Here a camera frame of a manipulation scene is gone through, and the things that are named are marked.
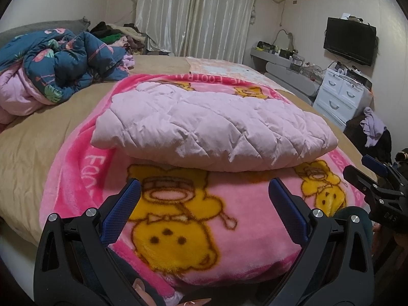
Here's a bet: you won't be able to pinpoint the bed with tan sheet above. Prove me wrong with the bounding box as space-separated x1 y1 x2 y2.
0 54 380 247

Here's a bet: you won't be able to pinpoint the pile of clothes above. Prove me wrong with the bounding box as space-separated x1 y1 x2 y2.
90 21 149 55

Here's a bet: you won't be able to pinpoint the pale floral mat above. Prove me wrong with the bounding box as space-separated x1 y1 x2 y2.
186 56 269 82

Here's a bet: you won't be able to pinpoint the blue floral duvet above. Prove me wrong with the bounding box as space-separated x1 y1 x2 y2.
0 28 133 125

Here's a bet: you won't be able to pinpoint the dark chair with clothes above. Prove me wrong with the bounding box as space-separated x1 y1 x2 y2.
343 115 393 164

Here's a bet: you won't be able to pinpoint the pink cartoon printed blanket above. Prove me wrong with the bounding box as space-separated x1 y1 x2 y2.
40 73 378 298

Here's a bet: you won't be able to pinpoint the white striped curtains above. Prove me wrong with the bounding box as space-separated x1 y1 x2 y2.
134 0 266 58

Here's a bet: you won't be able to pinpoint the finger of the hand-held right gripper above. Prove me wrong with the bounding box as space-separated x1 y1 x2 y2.
361 154 400 180
342 165 384 205

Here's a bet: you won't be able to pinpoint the white drawer cabinet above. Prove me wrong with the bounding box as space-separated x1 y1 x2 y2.
312 68 366 129

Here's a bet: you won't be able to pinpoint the lilac cloth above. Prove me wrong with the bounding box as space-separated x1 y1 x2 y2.
360 106 388 148

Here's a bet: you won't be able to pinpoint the black wall television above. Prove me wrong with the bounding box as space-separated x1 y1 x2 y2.
323 17 378 67

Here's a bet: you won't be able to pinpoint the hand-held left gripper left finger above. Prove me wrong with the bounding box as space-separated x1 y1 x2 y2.
33 178 142 306

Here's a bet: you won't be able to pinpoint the grey wall shelf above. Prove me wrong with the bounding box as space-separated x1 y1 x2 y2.
250 46 320 78

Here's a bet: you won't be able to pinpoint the pink quilted jacket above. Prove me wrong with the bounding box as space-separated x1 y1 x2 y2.
91 82 339 173

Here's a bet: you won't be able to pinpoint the white looped cable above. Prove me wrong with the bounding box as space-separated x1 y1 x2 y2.
275 29 296 51

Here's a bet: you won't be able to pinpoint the grey headboard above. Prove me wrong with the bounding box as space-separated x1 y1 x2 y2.
0 16 92 40

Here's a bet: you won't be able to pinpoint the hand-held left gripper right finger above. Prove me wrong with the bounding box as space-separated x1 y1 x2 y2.
268 178 375 306

